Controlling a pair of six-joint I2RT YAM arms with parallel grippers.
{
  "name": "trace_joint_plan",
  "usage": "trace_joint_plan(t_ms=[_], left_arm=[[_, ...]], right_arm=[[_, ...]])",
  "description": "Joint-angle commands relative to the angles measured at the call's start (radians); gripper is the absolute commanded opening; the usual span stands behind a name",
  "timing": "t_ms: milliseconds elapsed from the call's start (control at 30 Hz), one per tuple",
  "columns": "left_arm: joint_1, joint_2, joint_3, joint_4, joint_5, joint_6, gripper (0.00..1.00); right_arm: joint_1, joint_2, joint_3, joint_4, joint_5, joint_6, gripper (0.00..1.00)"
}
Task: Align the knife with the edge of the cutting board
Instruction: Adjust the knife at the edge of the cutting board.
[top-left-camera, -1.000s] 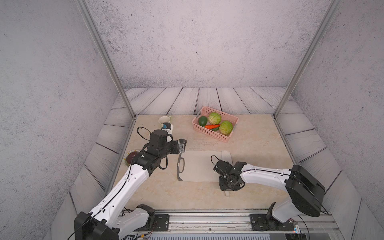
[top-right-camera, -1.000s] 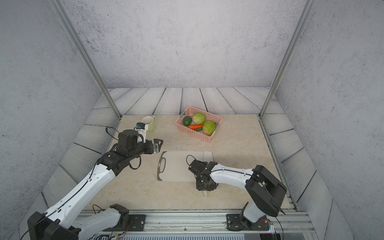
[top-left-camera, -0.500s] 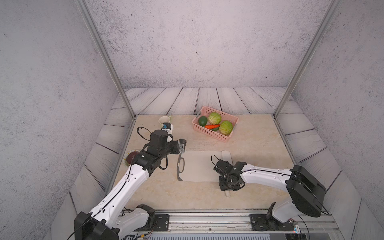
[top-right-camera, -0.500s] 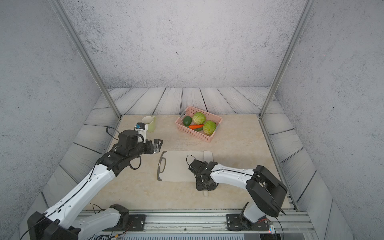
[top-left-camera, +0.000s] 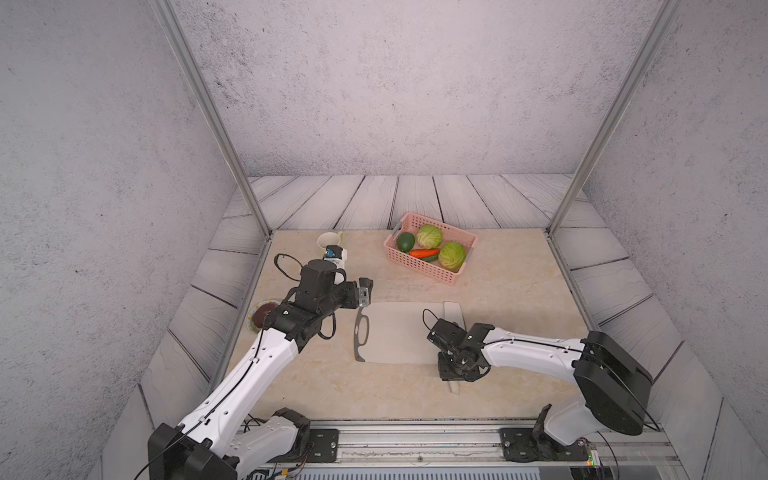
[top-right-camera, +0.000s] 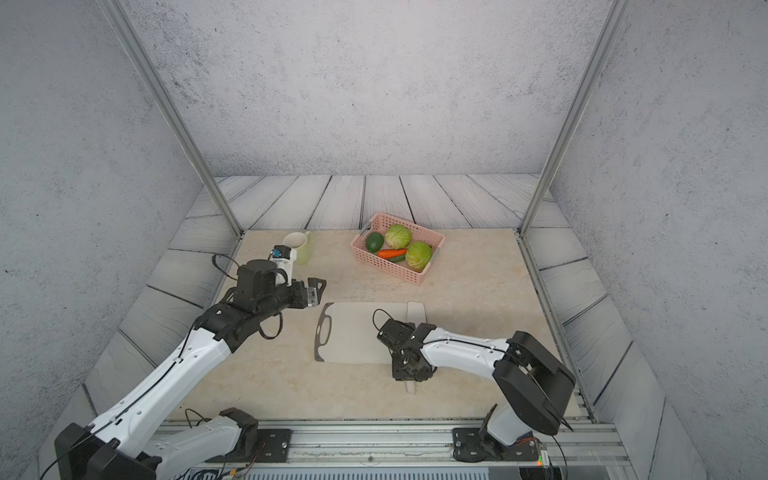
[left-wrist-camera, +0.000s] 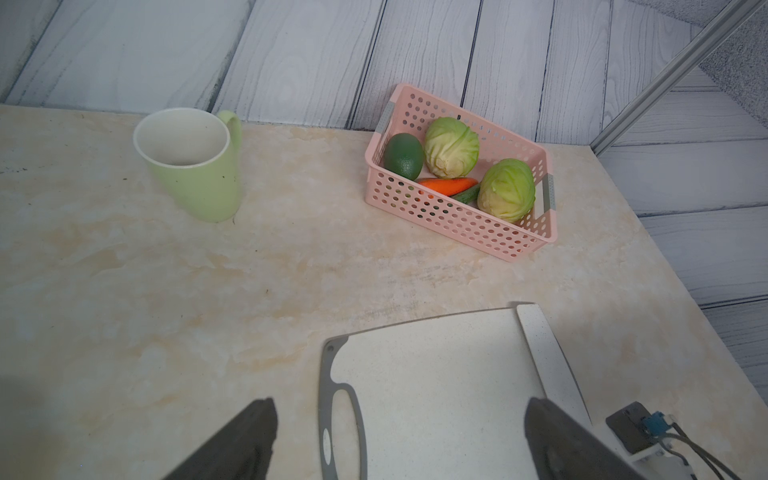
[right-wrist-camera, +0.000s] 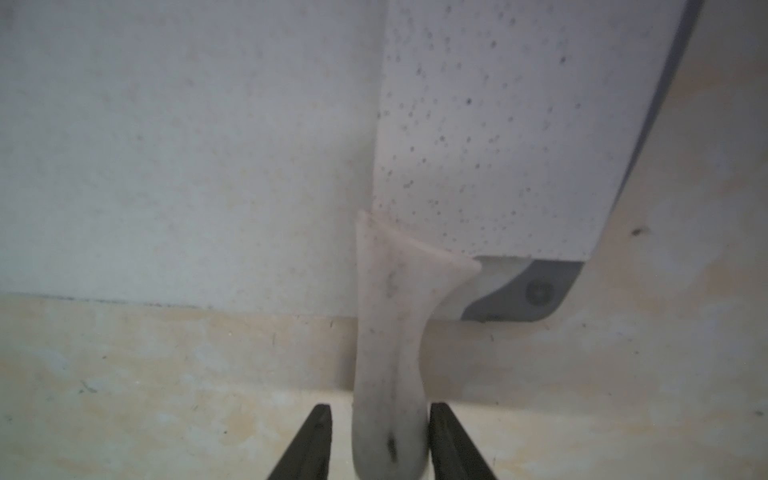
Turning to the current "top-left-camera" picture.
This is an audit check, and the green cabbage front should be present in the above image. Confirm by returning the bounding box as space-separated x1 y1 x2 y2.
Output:
438 241 467 272

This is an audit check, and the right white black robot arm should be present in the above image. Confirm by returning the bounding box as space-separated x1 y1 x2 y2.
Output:
427 318 653 447

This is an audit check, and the aluminium frame post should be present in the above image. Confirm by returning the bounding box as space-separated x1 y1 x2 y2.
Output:
150 0 272 238
546 0 681 240

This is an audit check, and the dark red onion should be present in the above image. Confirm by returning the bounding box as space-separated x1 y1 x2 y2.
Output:
249 302 278 330

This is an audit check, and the small plate with rim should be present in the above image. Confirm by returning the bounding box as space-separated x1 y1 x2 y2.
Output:
246 300 279 334

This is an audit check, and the green cabbage back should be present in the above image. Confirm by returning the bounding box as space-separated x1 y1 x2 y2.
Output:
415 224 443 249

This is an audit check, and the orange carrot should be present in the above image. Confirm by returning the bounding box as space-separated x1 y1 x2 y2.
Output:
409 248 440 259

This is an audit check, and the aluminium mounting rail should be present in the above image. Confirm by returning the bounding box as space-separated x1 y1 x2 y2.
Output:
249 419 687 479

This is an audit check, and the dark green avocado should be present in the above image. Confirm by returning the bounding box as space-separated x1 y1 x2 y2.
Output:
396 232 416 253

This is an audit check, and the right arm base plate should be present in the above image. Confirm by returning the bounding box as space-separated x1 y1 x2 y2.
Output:
499 427 590 463

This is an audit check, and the pink plastic basket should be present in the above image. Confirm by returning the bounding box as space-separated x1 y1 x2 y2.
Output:
384 212 478 285

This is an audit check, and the left aluminium frame post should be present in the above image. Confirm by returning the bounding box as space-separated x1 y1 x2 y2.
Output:
150 0 272 238

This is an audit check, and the white grey-rimmed cutting board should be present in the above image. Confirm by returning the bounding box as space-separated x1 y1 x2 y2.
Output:
353 302 445 365

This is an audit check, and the green cabbage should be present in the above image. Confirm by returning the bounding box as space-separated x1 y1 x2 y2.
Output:
415 224 443 249
438 241 467 272

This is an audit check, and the right aluminium frame post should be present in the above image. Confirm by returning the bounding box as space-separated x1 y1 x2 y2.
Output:
546 0 681 240

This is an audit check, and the white ceramic knife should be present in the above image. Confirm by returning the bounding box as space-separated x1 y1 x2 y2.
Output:
443 302 467 395

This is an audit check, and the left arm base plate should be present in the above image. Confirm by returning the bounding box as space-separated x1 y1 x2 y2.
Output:
280 428 340 464

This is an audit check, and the light green mug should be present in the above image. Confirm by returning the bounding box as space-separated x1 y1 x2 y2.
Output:
316 231 343 251

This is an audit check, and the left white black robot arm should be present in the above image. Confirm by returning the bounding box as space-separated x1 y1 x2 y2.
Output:
142 259 373 479

